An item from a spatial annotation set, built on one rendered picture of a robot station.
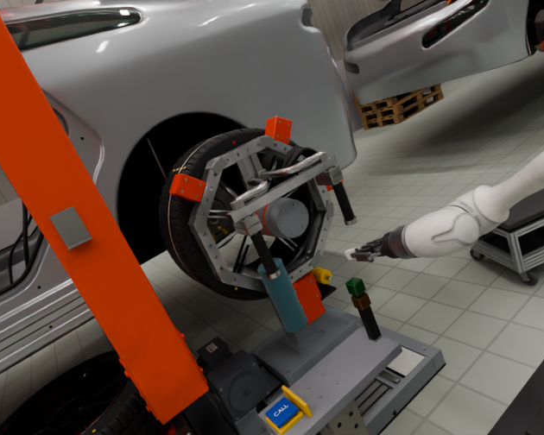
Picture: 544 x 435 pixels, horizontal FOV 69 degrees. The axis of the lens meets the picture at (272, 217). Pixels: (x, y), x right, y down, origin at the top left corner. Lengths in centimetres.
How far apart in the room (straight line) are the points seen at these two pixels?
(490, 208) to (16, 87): 114
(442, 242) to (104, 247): 83
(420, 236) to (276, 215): 48
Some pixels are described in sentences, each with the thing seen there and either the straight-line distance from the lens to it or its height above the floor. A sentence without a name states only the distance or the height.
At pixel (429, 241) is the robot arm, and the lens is 98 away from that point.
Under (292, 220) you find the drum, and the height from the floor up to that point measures 85.
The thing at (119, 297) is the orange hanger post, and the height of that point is 92.
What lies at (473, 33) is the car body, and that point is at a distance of 354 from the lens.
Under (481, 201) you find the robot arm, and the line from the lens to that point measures 107.
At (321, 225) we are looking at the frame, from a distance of 156.
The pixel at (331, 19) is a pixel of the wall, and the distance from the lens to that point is 794.
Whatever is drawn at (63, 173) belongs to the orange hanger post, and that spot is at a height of 126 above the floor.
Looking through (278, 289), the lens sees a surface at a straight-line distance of 133.
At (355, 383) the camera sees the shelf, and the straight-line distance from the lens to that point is 120.
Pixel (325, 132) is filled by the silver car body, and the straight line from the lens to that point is 206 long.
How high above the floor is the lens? 124
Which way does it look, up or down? 16 degrees down
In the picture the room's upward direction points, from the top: 23 degrees counter-clockwise
